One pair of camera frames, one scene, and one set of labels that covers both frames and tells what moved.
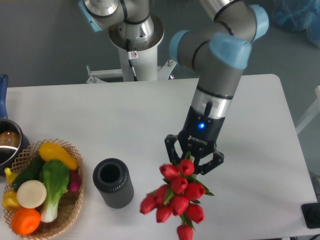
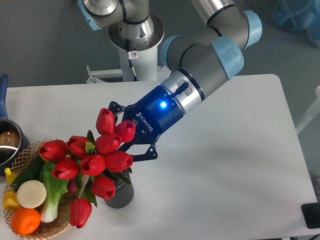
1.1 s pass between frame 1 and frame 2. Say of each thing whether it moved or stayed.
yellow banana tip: stayed
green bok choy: stayed
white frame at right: stayed
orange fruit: stayed
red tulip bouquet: moved
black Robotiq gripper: moved
